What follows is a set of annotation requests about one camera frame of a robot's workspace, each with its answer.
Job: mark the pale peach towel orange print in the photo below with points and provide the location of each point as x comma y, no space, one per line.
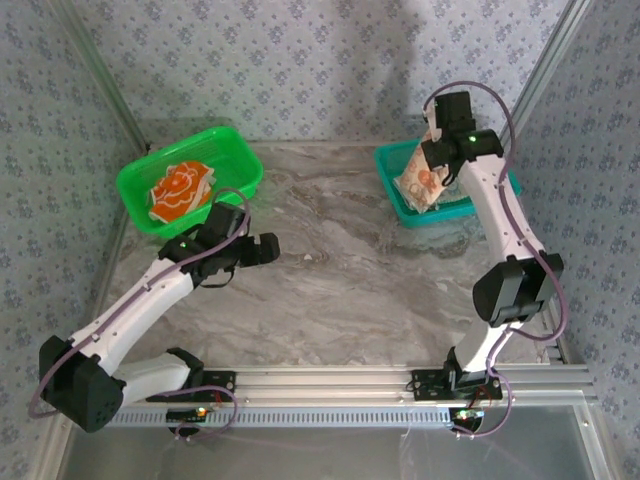
420,185

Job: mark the bright orange flower towel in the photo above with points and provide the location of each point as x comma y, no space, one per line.
177,195

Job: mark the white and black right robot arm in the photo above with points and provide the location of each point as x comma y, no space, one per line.
495,210

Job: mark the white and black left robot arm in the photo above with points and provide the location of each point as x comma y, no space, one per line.
140,315

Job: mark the teal plastic basket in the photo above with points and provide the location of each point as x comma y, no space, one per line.
387,160

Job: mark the green plastic basket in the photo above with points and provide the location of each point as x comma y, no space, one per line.
230,150

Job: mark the small circuit board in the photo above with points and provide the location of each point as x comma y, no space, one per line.
467,414
187,414

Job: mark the grey metal sheet panel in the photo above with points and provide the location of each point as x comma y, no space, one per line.
325,455

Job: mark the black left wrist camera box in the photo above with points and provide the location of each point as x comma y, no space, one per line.
222,220

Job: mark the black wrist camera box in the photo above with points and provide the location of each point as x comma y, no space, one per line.
222,220
455,110

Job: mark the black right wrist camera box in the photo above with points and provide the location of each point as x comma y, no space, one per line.
455,110

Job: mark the aluminium table side rail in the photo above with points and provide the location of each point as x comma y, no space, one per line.
562,350
114,250

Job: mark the aluminium frame post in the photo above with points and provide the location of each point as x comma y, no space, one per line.
100,65
545,65

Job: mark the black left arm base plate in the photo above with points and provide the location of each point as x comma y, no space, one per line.
220,382

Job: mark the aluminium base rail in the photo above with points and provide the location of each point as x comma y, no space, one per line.
325,385

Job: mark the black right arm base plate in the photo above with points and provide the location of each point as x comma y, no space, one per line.
425,385

